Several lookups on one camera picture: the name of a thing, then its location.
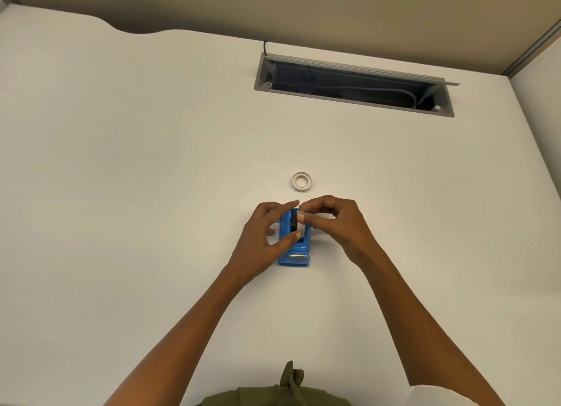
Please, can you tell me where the person's left hand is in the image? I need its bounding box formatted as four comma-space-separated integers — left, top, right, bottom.
225, 201, 303, 287

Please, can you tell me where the person's right hand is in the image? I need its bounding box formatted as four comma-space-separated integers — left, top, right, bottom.
298, 195, 385, 270

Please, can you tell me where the blue tape dispenser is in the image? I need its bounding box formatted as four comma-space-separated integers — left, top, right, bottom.
278, 209, 312, 268

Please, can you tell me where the person's left forearm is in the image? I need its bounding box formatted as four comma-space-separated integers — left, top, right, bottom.
104, 265, 250, 406

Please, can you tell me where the person's right forearm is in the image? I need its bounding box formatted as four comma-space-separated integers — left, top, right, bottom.
359, 249, 505, 406

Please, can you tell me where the white empty tape core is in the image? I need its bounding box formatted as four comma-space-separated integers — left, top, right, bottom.
291, 172, 314, 192

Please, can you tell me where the olive green garment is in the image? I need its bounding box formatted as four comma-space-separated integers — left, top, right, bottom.
193, 360, 352, 406

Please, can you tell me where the white sleeve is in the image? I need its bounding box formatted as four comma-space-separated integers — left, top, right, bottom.
408, 384, 479, 406

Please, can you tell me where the grey desk cable tray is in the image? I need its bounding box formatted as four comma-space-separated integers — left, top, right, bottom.
254, 53, 461, 118

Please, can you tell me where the white cable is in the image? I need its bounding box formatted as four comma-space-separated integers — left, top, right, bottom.
313, 85, 418, 109

